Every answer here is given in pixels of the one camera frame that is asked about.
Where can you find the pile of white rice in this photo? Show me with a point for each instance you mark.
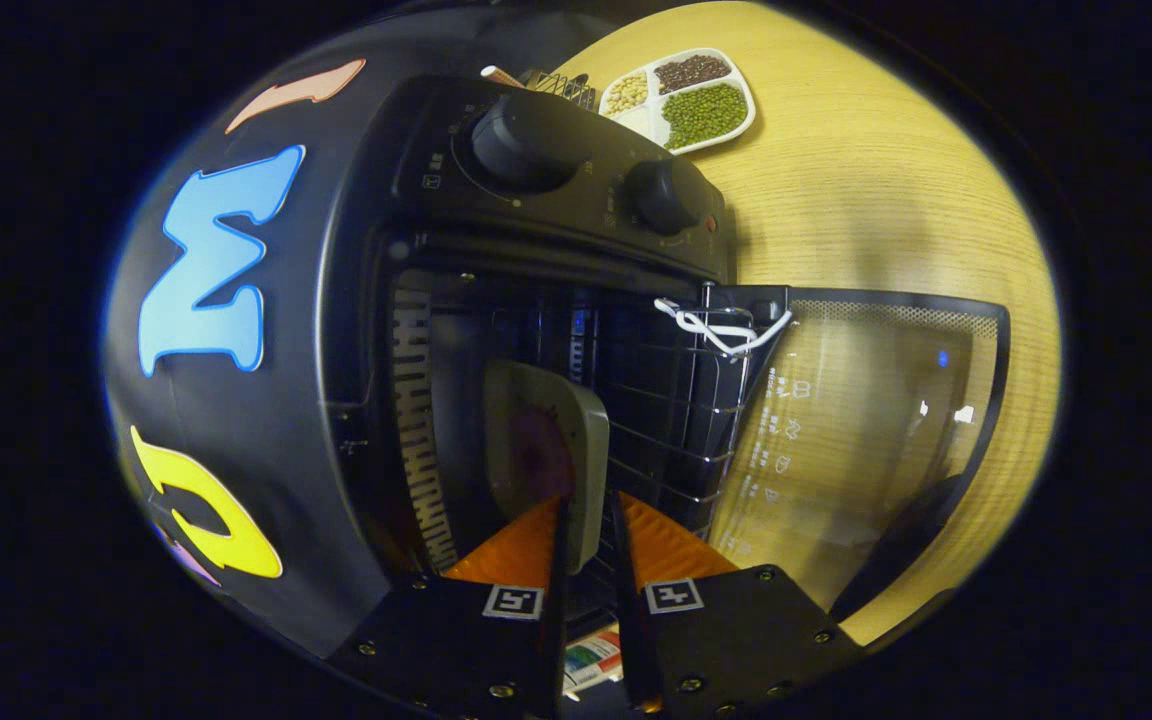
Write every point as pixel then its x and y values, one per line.
pixel 644 122

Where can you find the small black oven knob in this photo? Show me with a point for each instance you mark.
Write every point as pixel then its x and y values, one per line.
pixel 666 195

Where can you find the pile of yellow soybeans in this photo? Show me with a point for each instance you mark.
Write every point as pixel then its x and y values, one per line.
pixel 626 93

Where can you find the pile of red beans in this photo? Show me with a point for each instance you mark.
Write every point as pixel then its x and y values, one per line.
pixel 691 72

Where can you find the black electric oven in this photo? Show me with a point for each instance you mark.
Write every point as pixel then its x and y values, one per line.
pixel 416 150

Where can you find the cream square plate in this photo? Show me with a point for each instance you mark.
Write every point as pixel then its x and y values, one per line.
pixel 591 440

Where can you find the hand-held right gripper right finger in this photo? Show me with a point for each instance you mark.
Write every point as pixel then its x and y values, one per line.
pixel 706 640

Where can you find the large black oven knob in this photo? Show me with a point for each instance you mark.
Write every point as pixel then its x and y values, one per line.
pixel 526 140

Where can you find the white divided tray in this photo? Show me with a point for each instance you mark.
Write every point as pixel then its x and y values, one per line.
pixel 658 118

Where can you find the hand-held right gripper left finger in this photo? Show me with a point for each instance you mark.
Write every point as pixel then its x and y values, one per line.
pixel 496 650

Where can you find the pile of green mung beans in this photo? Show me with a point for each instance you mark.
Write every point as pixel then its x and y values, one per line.
pixel 704 115

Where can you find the pink ham slice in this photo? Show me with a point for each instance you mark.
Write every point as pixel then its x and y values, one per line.
pixel 541 455

